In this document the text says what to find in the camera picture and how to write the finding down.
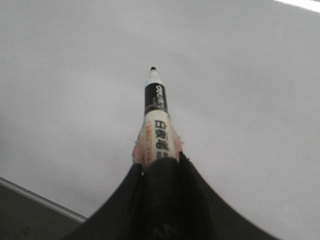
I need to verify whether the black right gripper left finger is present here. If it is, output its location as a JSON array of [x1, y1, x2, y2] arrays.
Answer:
[[63, 163, 143, 240]]

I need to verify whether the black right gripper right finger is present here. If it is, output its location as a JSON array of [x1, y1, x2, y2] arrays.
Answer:
[[178, 152, 277, 240]]

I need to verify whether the taped whiteboard marker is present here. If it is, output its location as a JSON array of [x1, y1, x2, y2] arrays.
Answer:
[[129, 66, 208, 240]]

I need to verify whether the white whiteboard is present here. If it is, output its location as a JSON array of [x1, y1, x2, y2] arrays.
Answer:
[[0, 0, 320, 240]]

